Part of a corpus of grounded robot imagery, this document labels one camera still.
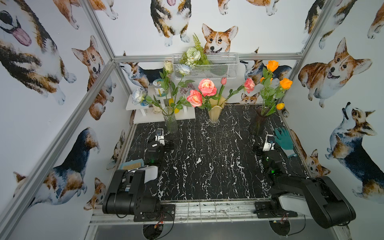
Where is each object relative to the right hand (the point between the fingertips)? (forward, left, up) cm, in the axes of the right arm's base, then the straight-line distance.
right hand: (270, 137), depth 86 cm
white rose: (+12, +71, +22) cm, 76 cm away
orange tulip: (+9, -3, +16) cm, 19 cm away
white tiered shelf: (+32, +51, -12) cm, 61 cm away
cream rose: (+27, +61, +19) cm, 69 cm away
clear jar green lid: (+25, +65, +15) cm, 71 cm away
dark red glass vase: (+14, +1, -7) cm, 16 cm away
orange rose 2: (+24, -9, +20) cm, 32 cm away
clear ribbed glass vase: (+15, +60, -5) cm, 62 cm away
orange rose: (+22, 0, +16) cm, 27 cm away
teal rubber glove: (+8, -16, -13) cm, 22 cm away
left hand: (+5, +63, 0) cm, 64 cm away
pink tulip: (+29, +25, +19) cm, 43 cm away
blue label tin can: (+24, +77, +6) cm, 81 cm away
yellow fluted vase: (+18, +31, +1) cm, 36 cm away
